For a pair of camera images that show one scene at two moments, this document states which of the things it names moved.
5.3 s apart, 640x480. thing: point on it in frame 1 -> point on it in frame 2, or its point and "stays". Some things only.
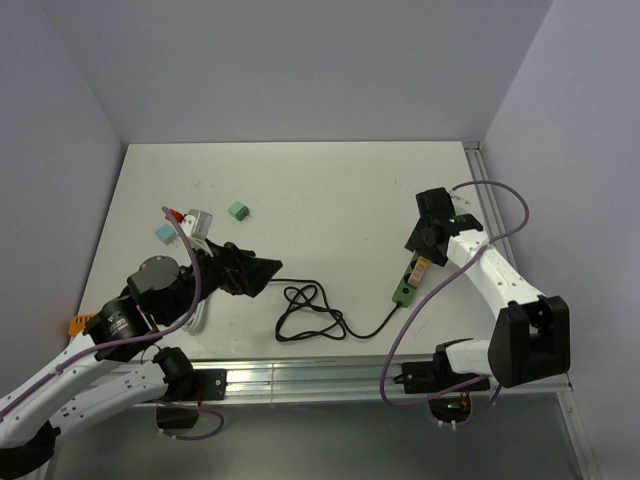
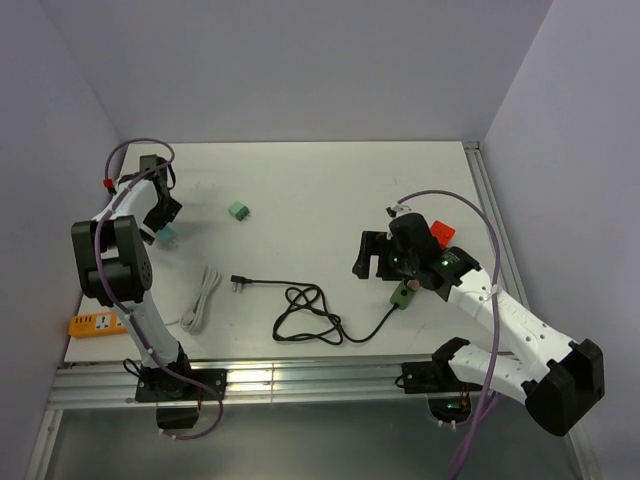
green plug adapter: (239, 210) stays
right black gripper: (416, 242) -> (372, 243)
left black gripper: (235, 264) -> (170, 213)
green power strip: (404, 292) stays
